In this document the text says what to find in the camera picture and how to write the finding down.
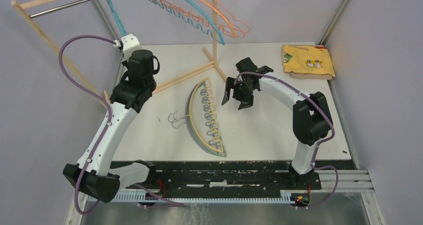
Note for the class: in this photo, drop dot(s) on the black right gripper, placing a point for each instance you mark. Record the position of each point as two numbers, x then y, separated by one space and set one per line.
246 101

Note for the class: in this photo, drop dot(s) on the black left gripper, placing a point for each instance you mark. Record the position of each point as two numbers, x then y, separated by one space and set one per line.
126 63

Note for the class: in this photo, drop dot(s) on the yellow plastic hanger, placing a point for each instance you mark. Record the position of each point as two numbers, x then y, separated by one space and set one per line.
198 124

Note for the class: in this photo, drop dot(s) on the blue wavy plastic hanger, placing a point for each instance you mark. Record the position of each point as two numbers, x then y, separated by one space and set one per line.
175 10

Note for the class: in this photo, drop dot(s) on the orange wavy plastic hanger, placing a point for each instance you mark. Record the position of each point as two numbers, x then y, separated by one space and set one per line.
187 7

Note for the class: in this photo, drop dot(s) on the pink wire hanger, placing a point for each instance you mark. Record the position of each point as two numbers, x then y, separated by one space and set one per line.
231 15

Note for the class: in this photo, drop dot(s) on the teal plastic hanger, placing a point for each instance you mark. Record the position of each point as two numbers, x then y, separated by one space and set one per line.
116 18

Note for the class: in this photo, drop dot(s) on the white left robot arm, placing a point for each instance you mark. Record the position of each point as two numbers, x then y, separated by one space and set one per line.
92 174

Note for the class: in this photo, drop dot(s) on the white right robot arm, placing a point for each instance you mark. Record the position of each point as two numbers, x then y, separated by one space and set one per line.
312 123

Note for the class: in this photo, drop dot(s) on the green plastic hanger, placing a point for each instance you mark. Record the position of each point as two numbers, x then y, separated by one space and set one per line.
211 150

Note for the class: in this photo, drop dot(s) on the purple plastic hanger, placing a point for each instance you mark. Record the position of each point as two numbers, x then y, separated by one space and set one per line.
190 127

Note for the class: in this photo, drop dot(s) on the yellow printed folded cloth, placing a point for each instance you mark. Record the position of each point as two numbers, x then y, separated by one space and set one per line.
307 62

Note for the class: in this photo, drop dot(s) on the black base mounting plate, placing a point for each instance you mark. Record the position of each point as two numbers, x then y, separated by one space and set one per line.
228 179

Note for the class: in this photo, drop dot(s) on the metal hanging rod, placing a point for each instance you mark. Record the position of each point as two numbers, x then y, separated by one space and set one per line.
58 8

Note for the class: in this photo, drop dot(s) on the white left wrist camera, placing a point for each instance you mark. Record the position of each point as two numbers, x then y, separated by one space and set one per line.
130 44

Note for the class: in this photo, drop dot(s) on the white slotted cable duct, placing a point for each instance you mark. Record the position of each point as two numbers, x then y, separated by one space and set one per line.
141 196

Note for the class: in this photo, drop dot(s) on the wooden clothes rack frame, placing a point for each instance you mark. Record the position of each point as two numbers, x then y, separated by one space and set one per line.
21 9

